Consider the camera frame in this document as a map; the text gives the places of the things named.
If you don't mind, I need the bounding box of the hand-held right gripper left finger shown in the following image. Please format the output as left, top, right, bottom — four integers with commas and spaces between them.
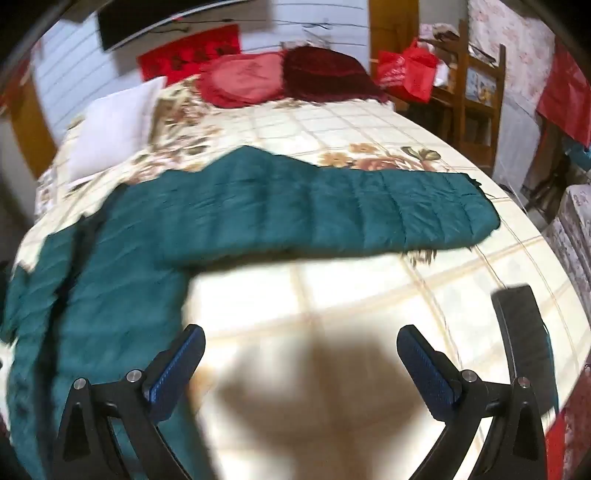
54, 324, 207, 480

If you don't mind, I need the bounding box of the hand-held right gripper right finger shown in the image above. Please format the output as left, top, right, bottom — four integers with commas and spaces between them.
397, 324, 548, 480

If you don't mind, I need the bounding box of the green puffer jacket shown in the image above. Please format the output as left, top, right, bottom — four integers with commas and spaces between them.
0, 145, 502, 480

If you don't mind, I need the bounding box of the bed with floral sheet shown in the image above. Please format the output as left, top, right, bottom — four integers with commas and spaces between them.
9, 74, 587, 480

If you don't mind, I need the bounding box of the red bed skirt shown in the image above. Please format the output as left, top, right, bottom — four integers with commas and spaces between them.
545, 401, 589, 480

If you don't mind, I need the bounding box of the floral cloth-covered box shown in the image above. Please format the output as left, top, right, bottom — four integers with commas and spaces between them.
547, 185, 591, 324

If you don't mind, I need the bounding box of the white pillow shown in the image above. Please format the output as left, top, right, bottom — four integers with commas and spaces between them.
67, 76, 168, 183

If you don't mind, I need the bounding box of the wooden chair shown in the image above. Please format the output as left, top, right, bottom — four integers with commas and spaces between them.
429, 18, 507, 174

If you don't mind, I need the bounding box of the orange wooden door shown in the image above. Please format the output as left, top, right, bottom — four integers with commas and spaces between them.
4, 78, 58, 178

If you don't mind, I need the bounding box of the red cushion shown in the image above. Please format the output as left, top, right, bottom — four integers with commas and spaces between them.
198, 52, 289, 109

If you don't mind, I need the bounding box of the red plastic bag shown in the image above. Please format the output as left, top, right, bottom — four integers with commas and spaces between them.
376, 39, 439, 103

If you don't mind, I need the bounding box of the red hanging cloth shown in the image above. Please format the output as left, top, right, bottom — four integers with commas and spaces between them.
536, 46, 591, 148

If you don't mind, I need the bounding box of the dark red blanket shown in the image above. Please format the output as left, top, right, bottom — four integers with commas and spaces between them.
281, 45, 393, 104

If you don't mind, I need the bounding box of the floral curtain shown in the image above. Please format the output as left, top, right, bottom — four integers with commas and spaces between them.
466, 0, 557, 100

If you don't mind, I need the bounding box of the black television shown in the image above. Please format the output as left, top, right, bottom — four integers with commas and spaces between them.
97, 0, 273, 51

